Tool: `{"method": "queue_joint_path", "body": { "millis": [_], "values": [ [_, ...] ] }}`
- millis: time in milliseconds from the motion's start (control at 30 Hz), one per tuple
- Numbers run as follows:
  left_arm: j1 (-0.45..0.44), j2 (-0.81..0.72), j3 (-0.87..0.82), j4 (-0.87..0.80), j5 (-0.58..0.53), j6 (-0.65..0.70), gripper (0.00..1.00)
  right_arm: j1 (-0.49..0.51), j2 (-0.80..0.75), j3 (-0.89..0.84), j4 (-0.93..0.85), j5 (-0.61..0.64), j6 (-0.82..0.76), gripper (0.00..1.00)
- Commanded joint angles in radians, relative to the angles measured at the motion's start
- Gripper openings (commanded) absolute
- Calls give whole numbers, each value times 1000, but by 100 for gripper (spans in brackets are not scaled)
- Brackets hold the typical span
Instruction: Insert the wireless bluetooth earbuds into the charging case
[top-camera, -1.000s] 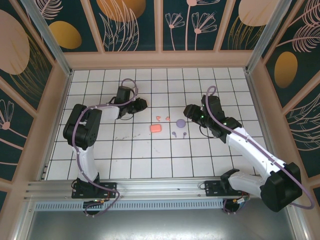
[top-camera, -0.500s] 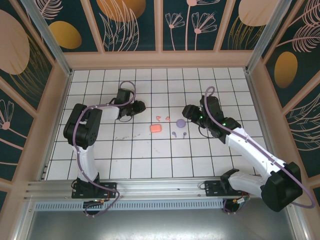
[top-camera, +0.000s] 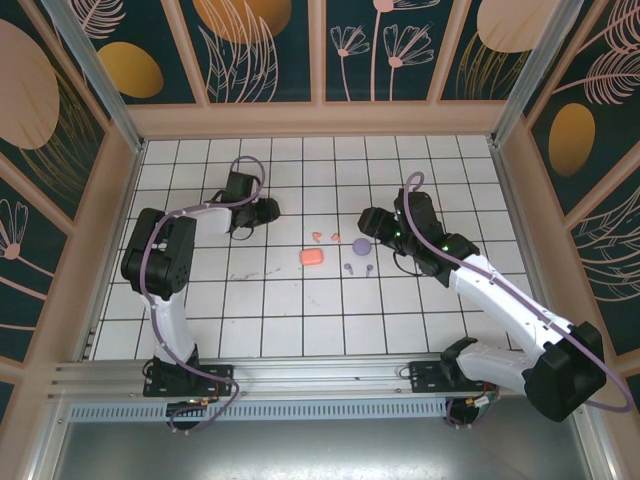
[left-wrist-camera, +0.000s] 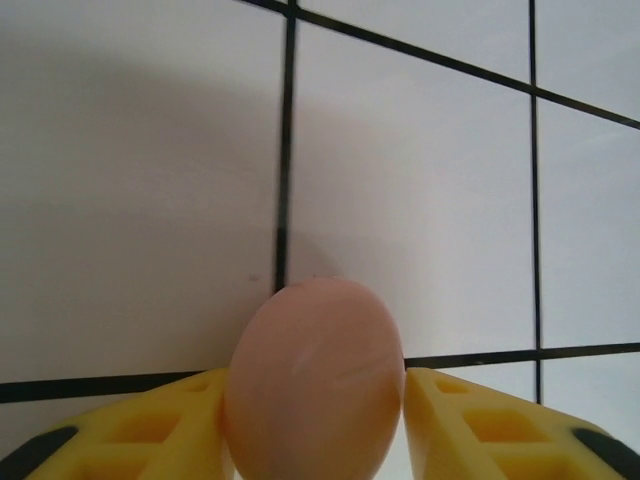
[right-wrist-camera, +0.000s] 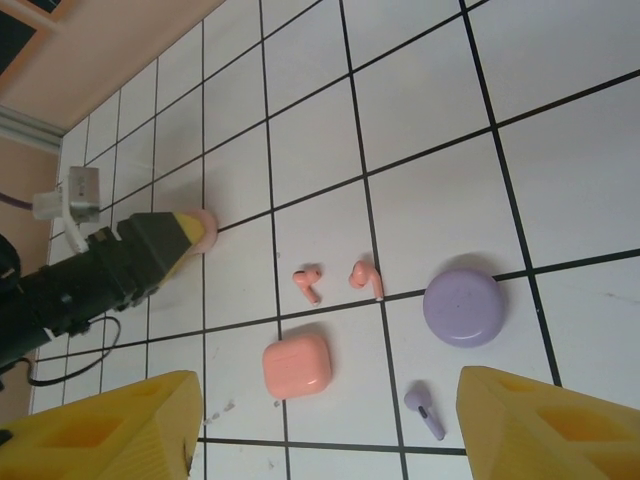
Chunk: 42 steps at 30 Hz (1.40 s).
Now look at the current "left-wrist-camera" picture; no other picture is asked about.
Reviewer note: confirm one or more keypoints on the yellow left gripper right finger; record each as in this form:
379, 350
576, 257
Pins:
500, 440

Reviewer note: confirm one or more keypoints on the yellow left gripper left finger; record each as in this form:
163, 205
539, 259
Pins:
150, 430

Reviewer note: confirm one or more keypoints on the pink round earbud case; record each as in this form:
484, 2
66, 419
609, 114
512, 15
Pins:
315, 380

